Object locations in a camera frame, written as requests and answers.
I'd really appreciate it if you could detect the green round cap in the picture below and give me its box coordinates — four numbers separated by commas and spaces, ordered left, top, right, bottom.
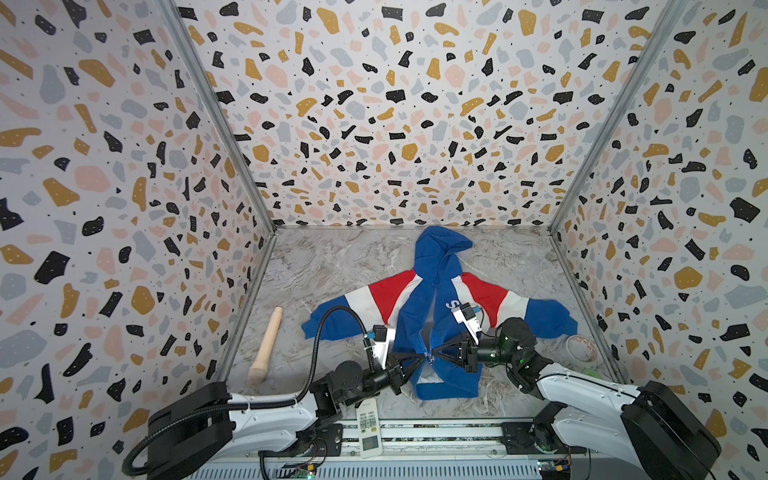
582, 368, 602, 379

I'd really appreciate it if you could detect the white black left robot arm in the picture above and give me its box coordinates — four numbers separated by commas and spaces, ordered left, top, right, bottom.
144, 353, 426, 479

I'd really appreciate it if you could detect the aluminium mounting rail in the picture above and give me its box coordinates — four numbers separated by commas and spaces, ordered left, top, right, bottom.
191, 418, 646, 479

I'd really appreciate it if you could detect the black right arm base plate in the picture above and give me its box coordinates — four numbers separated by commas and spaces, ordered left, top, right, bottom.
500, 421, 587, 456

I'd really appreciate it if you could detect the right aluminium corner post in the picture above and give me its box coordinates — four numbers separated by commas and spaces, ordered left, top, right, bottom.
548, 0, 688, 238

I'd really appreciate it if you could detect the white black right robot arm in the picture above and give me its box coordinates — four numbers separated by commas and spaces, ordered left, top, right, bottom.
433, 317, 722, 479

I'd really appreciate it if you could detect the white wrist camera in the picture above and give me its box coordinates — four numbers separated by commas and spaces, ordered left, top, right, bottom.
450, 302, 485, 345
368, 325, 396, 369

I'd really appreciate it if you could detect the beige wooden rolling pin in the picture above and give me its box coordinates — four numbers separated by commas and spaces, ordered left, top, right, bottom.
247, 306, 284, 386

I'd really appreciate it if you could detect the blue red white jacket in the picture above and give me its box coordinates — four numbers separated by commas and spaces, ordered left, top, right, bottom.
301, 226, 579, 401

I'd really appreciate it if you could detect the left aluminium corner post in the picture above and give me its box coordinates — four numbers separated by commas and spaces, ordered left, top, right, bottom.
156, 0, 276, 238

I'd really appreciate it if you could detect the aluminium corner post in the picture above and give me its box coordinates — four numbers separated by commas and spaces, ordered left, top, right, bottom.
548, 0, 688, 238
156, 0, 276, 238

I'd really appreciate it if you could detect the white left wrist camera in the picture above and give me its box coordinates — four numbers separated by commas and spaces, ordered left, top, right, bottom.
368, 325, 396, 369

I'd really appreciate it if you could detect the white remote control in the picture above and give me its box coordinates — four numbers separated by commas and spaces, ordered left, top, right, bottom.
356, 398, 383, 459

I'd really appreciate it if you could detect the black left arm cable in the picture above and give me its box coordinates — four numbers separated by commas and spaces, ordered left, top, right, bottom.
121, 305, 376, 477

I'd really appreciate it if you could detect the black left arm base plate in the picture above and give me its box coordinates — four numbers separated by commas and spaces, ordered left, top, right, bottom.
280, 423, 344, 457

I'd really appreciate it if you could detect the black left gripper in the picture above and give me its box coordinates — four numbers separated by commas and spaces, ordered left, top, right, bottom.
341, 353, 423, 410

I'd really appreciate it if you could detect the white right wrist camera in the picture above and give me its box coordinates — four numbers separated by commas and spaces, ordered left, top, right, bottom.
450, 302, 485, 345

